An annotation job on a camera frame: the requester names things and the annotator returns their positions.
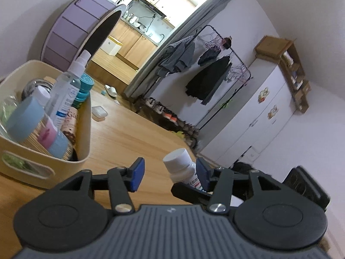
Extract white wardrobe cabinet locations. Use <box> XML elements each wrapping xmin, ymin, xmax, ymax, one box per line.
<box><xmin>199</xmin><ymin>62</ymin><xmax>297</xmax><ymax>168</ymax></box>

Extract small translucent plastic case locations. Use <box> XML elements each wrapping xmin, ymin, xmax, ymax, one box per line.
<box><xmin>92</xmin><ymin>106</ymin><xmax>108</xmax><ymax>120</ymax></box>

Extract black hanging garment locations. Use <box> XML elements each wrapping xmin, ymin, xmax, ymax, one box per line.
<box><xmin>185</xmin><ymin>55</ymin><xmax>232</xmax><ymax>106</ymax></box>

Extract white slipper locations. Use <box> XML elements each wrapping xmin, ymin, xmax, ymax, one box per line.
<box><xmin>105</xmin><ymin>84</ymin><xmax>118</xmax><ymax>98</ymax></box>

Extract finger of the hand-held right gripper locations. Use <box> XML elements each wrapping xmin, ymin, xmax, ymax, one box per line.
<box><xmin>171</xmin><ymin>183</ymin><xmax>216</xmax><ymax>205</ymax></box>

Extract cardboard box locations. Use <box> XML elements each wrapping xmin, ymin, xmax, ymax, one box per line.
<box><xmin>255</xmin><ymin>35</ymin><xmax>293</xmax><ymax>57</ymax></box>

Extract printed paper cone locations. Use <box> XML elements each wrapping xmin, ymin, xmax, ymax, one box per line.
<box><xmin>61</xmin><ymin>105</ymin><xmax>81</xmax><ymax>145</ymax></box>

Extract dark hanging shorts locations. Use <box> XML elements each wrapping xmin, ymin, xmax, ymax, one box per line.
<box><xmin>198</xmin><ymin>50</ymin><xmax>223</xmax><ymax>65</ymax></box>

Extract cartoon cabinet sticker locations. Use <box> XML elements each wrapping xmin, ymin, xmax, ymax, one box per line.
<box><xmin>267</xmin><ymin>105</ymin><xmax>279</xmax><ymax>120</ymax></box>
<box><xmin>259</xmin><ymin>88</ymin><xmax>271</xmax><ymax>103</ymax></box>

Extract white foam box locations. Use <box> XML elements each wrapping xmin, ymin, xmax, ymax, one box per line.
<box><xmin>101</xmin><ymin>35</ymin><xmax>124</xmax><ymax>56</ymax></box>

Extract row of shoes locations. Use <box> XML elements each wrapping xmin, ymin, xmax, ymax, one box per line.
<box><xmin>144</xmin><ymin>96</ymin><xmax>201</xmax><ymax>149</ymax></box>

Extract clear jar blue lid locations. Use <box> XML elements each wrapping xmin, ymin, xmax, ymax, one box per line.
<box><xmin>5</xmin><ymin>96</ymin><xmax>74</xmax><ymax>161</ymax></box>

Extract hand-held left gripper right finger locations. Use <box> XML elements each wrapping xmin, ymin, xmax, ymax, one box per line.
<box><xmin>196</xmin><ymin>158</ymin><xmax>283</xmax><ymax>213</ymax></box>

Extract black clothes rack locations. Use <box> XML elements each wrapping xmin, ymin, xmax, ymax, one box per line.
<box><xmin>135</xmin><ymin>25</ymin><xmax>252</xmax><ymax>130</ymax></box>

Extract small white pill bottle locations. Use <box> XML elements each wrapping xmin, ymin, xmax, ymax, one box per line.
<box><xmin>163</xmin><ymin>148</ymin><xmax>205</xmax><ymax>193</ymax></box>

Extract bunch of pink hangers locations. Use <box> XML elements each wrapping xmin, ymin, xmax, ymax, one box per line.
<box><xmin>197</xmin><ymin>31</ymin><xmax>225</xmax><ymax>52</ymax></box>

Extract grey curtain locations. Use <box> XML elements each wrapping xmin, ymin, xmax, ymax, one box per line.
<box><xmin>122</xmin><ymin>0</ymin><xmax>238</xmax><ymax>98</ymax></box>

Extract wooden kitchen cabinets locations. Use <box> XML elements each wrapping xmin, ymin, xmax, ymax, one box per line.
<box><xmin>108</xmin><ymin>19</ymin><xmax>159</xmax><ymax>69</ymax></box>

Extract purple wooden barrel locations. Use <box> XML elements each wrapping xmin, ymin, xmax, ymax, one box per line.
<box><xmin>40</xmin><ymin>0</ymin><xmax>126</xmax><ymax>72</ymax></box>

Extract grey hanging clothes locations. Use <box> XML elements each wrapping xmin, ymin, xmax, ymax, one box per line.
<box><xmin>156</xmin><ymin>38</ymin><xmax>196</xmax><ymax>77</ymax></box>

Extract large teal cap bottle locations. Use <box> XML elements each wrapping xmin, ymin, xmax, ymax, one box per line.
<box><xmin>71</xmin><ymin>73</ymin><xmax>94</xmax><ymax>110</ymax></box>

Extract clear spray bottle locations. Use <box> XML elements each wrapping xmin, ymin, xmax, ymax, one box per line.
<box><xmin>44</xmin><ymin>50</ymin><xmax>92</xmax><ymax>126</ymax></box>

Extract black wrist gyro ball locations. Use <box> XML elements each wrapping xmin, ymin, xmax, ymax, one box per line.
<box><xmin>21</xmin><ymin>79</ymin><xmax>54</xmax><ymax>100</ymax></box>

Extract green gum packets plastic bag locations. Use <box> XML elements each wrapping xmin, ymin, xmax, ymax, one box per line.
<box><xmin>0</xmin><ymin>94</ymin><xmax>52</xmax><ymax>172</ymax></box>

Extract wooden wall shelf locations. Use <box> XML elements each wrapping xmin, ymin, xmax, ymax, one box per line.
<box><xmin>279</xmin><ymin>39</ymin><xmax>312</xmax><ymax>115</ymax></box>

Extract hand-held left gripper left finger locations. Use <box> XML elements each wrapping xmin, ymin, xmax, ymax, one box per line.
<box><xmin>58</xmin><ymin>157</ymin><xmax>146</xmax><ymax>216</ymax></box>

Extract cream plastic basket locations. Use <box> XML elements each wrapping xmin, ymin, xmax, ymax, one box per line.
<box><xmin>0</xmin><ymin>60</ymin><xmax>92</xmax><ymax>189</ymax></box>

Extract white bottle teal label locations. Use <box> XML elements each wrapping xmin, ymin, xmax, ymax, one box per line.
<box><xmin>32</xmin><ymin>86</ymin><xmax>52</xmax><ymax>106</ymax></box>

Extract bunch of clothes hangers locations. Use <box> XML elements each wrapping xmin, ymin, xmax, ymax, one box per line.
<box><xmin>226</xmin><ymin>62</ymin><xmax>248</xmax><ymax>85</ymax></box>

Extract black chair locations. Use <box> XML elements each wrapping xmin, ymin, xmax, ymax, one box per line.
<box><xmin>282</xmin><ymin>165</ymin><xmax>331</xmax><ymax>212</ymax></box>

